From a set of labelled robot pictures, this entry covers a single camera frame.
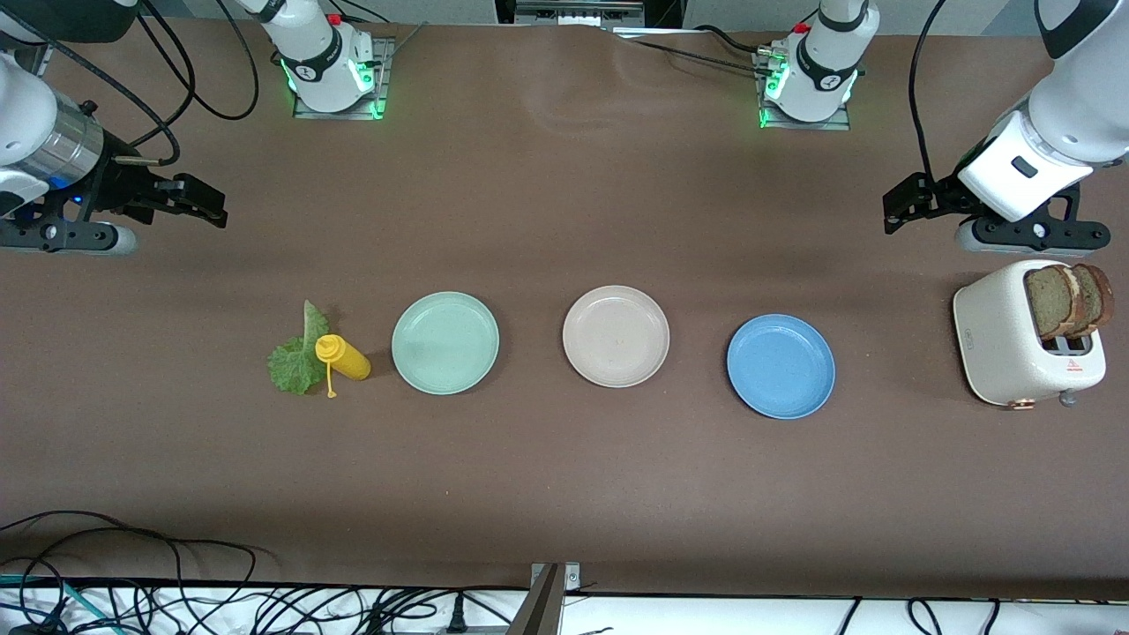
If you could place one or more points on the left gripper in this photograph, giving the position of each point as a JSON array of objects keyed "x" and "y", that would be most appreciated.
[{"x": 940, "y": 197}]

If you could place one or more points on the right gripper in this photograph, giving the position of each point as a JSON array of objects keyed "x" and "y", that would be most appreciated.
[{"x": 121, "y": 187}]

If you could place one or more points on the brown bread slice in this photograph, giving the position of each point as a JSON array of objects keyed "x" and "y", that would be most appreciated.
[
  {"x": 1101, "y": 295},
  {"x": 1050, "y": 300}
]

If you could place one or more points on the green lettuce leaf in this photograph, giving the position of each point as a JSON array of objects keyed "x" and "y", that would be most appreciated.
[{"x": 295, "y": 366}]

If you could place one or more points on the yellow mustard squeeze bottle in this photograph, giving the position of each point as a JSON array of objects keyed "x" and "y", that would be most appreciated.
[{"x": 348, "y": 357}]

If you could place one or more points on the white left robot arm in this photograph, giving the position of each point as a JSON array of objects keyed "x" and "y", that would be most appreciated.
[{"x": 825, "y": 62}]

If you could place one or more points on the blue plate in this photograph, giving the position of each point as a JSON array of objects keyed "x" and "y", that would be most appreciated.
[{"x": 781, "y": 366}]

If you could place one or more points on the mint green plate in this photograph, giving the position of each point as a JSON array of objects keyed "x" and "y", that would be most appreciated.
[{"x": 445, "y": 344}]

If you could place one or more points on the beige plate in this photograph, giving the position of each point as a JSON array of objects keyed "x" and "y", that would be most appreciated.
[{"x": 616, "y": 337}]

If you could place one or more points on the cream white toaster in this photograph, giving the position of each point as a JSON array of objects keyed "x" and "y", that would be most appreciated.
[{"x": 1001, "y": 344}]

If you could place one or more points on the black power plug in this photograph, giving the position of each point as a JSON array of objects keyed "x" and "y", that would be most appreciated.
[{"x": 456, "y": 617}]

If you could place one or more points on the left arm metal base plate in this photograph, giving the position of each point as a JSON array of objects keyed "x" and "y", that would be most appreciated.
[{"x": 838, "y": 123}]

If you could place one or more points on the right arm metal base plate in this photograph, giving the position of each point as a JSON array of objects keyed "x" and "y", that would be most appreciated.
[{"x": 304, "y": 110}]

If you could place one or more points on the dark metal frame equipment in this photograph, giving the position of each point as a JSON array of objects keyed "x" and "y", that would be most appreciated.
[{"x": 578, "y": 11}]

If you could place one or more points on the grey metal bracket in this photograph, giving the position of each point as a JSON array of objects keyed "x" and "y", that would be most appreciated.
[{"x": 542, "y": 608}]

